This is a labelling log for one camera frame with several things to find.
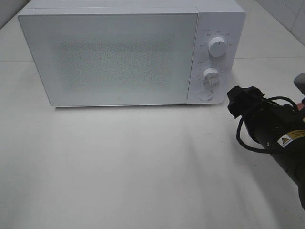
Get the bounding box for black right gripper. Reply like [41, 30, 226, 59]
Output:
[227, 86, 300, 146]

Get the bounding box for white microwave knob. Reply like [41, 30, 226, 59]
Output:
[203, 68, 219, 85]
[207, 35, 228, 57]

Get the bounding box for round white door button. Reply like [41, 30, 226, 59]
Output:
[198, 89, 213, 101]

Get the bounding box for white microwave oven body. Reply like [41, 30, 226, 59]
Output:
[18, 0, 246, 105]

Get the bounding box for white microwave door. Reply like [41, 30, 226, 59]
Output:
[19, 13, 198, 107]

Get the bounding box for lower white microwave knob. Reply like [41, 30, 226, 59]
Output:
[203, 68, 219, 85]

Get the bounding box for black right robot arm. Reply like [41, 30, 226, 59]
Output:
[227, 86, 305, 206]

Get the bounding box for upper white microwave knob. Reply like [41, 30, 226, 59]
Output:
[207, 35, 228, 57]

